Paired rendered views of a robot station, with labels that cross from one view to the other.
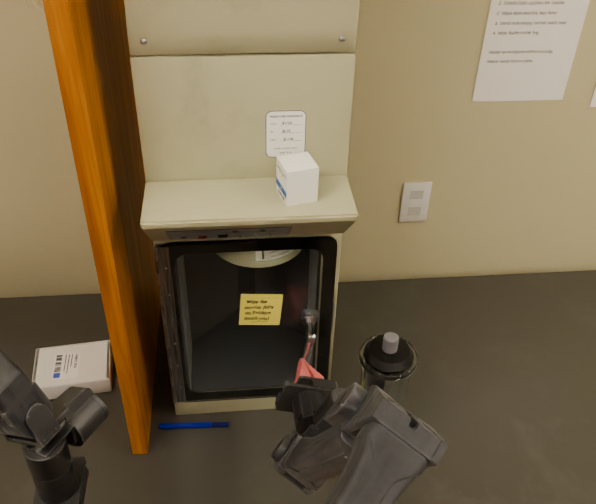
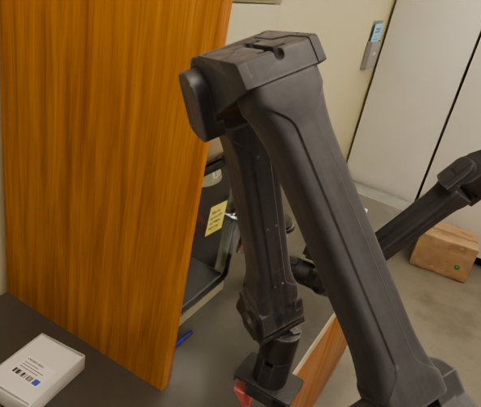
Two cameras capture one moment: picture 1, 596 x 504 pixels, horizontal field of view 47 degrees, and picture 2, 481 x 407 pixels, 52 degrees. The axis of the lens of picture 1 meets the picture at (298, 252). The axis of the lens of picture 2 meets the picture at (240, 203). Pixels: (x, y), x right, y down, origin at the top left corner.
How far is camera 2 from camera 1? 1.02 m
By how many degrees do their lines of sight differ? 50
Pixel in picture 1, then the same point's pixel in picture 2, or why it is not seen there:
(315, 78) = (266, 22)
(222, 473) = (225, 358)
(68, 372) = (43, 374)
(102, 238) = (202, 164)
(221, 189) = not seen: hidden behind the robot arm
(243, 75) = (243, 19)
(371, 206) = not seen: hidden behind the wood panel
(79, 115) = (221, 43)
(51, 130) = not seen: outside the picture
